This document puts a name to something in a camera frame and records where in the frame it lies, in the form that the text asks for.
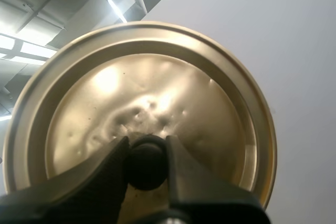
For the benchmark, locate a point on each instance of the long ceiling light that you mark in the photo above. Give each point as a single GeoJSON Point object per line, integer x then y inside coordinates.
{"type": "Point", "coordinates": [116, 10]}

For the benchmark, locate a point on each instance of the square ceiling light panel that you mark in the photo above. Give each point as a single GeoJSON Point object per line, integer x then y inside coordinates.
{"type": "Point", "coordinates": [22, 49]}

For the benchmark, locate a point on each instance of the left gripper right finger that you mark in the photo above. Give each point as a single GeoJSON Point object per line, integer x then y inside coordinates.
{"type": "Point", "coordinates": [199, 190]}

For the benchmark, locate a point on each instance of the gold pot lid black knob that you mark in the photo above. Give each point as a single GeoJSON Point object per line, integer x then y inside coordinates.
{"type": "Point", "coordinates": [162, 82]}

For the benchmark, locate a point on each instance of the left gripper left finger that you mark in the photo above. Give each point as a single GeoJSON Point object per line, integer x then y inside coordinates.
{"type": "Point", "coordinates": [86, 190]}

